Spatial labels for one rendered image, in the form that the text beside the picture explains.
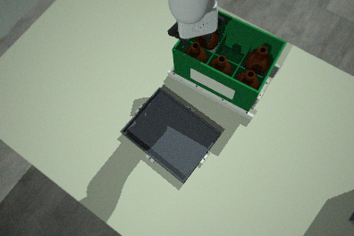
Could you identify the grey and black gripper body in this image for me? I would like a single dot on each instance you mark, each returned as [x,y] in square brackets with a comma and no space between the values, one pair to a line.
[208,24]

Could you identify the green plastic crate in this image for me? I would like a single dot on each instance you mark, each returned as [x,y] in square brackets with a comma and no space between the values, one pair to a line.
[237,40]

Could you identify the brown glass bottle with white label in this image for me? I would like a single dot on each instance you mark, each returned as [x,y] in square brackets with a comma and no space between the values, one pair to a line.
[214,41]

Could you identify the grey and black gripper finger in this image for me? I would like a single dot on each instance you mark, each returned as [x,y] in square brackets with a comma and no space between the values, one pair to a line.
[220,22]
[173,31]

